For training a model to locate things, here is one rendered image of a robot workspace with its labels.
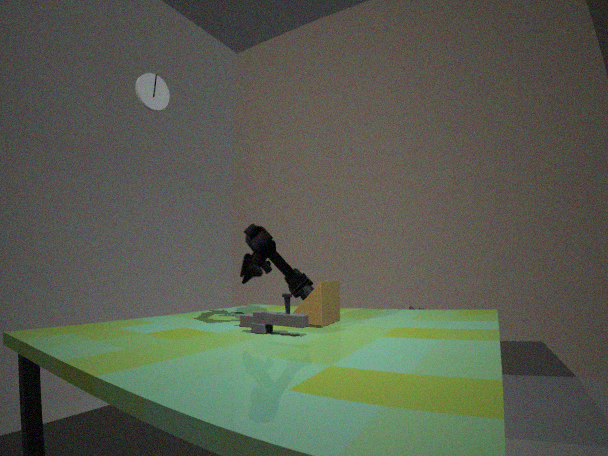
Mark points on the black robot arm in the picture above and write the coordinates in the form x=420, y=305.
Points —
x=260, y=242

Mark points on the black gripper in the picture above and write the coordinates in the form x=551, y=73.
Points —
x=251, y=267

